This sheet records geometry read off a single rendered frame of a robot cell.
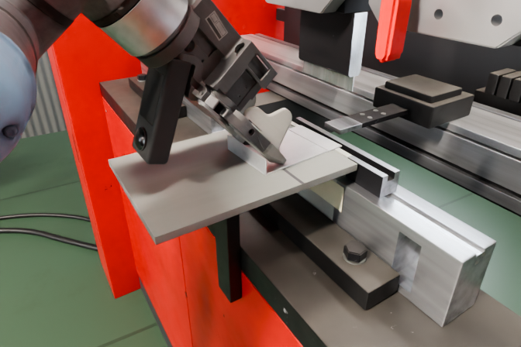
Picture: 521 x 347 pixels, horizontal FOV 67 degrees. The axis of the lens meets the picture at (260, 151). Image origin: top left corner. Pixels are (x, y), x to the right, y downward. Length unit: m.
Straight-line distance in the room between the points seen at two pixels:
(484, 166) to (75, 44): 1.06
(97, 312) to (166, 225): 1.35
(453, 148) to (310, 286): 0.35
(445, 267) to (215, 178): 0.26
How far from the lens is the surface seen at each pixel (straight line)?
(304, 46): 0.56
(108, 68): 1.30
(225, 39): 0.41
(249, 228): 0.59
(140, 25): 0.35
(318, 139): 0.56
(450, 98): 0.71
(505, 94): 0.82
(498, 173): 0.69
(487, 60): 0.98
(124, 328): 1.65
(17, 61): 0.23
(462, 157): 0.72
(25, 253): 2.13
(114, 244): 1.58
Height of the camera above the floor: 1.24
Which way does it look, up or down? 28 degrees down
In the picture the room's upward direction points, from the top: straight up
